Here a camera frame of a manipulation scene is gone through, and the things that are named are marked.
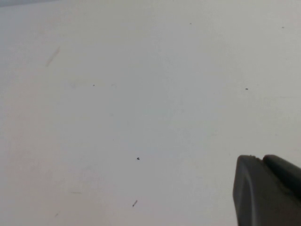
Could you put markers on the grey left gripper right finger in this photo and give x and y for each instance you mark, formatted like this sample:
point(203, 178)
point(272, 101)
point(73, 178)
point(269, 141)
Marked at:
point(284, 171)

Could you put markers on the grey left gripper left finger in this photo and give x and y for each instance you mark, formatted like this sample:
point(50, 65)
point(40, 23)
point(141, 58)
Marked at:
point(256, 193)

